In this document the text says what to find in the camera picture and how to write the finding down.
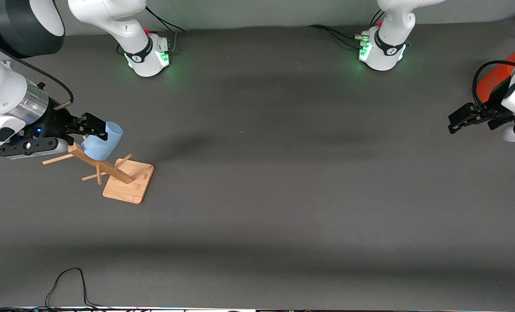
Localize orange cylindrical container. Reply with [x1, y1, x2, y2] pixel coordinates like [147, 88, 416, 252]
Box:
[476, 51, 515, 104]

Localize light blue cup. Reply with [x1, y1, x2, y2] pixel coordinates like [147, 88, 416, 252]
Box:
[81, 121, 124, 161]

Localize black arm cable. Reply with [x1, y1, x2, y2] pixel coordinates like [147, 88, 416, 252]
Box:
[473, 60, 515, 110]
[0, 32, 75, 104]

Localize wooden mug tree stand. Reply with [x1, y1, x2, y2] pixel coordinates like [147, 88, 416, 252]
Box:
[42, 142, 155, 205]

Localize black left base cables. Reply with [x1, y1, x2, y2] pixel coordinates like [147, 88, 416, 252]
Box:
[307, 10, 385, 49]

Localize black right base cables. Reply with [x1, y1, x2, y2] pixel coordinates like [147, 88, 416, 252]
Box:
[145, 5, 186, 53]

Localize black base cables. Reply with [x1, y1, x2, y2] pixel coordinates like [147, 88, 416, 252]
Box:
[145, 5, 186, 53]
[307, 10, 385, 49]

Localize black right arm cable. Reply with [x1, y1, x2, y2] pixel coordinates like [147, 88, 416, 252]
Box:
[0, 32, 75, 104]

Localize black looped cable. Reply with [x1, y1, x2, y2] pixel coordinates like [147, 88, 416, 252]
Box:
[45, 267, 111, 309]

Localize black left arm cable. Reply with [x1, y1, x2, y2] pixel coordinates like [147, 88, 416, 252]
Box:
[473, 60, 515, 110]

